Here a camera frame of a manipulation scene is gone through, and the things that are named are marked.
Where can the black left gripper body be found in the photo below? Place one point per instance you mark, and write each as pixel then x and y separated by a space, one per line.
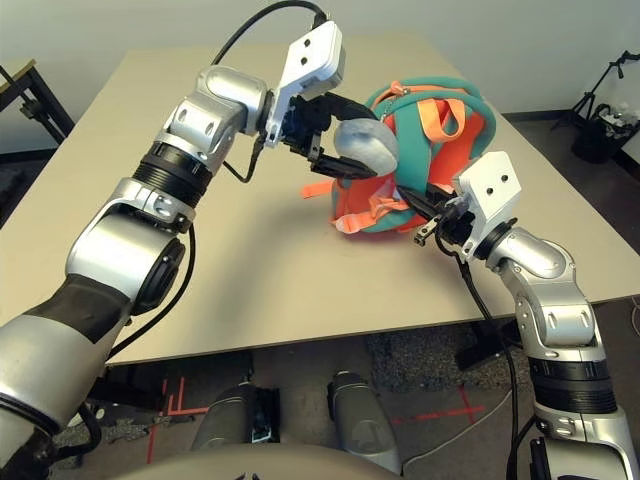
pixel 305 120

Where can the teal and orange backpack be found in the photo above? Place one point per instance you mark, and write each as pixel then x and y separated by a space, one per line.
pixel 415 150

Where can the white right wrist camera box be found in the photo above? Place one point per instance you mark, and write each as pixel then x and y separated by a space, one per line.
pixel 490 190

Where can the grey robot left leg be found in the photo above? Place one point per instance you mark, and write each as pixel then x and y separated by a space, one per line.
pixel 235 415

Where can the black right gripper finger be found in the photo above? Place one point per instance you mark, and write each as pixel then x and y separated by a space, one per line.
pixel 442 192
pixel 420 204

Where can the black table foot beam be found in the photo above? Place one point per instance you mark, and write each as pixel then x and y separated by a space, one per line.
pixel 485 347
pixel 125 395

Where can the black tripod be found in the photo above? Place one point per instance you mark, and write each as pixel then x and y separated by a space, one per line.
pixel 595 95

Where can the thin black stand pole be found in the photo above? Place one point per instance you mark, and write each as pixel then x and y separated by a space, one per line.
pixel 27 109

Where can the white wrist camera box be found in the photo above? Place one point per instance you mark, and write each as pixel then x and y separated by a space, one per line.
pixel 490 190
pixel 305 70

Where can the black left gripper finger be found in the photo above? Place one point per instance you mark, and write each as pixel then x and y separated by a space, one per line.
pixel 345 167
pixel 350 106

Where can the grey robot right leg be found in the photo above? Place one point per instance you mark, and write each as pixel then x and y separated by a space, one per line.
pixel 362 415

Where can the grey robot torso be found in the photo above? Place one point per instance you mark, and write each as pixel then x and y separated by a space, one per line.
pixel 260 465

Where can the grey robot leg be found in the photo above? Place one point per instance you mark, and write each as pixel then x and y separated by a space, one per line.
pixel 362 415
pixel 235 415

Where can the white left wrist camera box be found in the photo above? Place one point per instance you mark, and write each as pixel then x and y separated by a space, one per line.
pixel 305 70

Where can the grey foam mat scrap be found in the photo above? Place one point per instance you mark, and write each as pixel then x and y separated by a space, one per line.
pixel 130 430

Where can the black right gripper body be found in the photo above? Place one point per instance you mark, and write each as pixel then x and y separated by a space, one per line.
pixel 457 230

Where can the black-framed side table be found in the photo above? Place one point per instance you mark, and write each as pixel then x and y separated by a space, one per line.
pixel 20 72

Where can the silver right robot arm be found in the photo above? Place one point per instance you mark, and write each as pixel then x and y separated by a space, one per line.
pixel 550 300

